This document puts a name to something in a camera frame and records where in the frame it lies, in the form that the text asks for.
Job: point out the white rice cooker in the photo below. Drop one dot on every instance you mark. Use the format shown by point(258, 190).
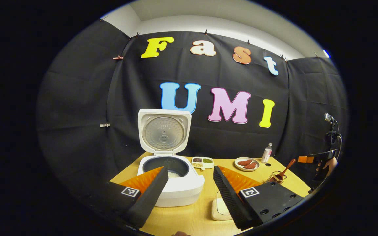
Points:
point(182, 190)

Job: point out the brown wooden spoon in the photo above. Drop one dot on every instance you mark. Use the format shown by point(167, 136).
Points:
point(285, 168)

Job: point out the small pink label bottle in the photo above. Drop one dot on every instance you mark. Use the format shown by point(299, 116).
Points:
point(267, 153)

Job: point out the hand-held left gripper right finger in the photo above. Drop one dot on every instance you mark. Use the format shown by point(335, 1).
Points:
point(230, 200)

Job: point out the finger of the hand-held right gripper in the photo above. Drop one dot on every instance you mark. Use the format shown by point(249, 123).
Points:
point(323, 156)

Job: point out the white rice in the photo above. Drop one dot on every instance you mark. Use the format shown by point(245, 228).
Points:
point(174, 174)

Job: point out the black backdrop cloth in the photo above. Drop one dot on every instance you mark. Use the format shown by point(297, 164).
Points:
point(87, 98)

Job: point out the ceiling light panel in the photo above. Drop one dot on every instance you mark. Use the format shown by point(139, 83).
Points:
point(326, 53)

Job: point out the white divided bean dish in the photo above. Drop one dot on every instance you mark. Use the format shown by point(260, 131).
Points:
point(202, 163)

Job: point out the white round plate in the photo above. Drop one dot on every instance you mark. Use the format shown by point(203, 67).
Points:
point(238, 166)

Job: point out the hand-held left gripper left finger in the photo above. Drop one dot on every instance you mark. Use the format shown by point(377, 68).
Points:
point(149, 200)

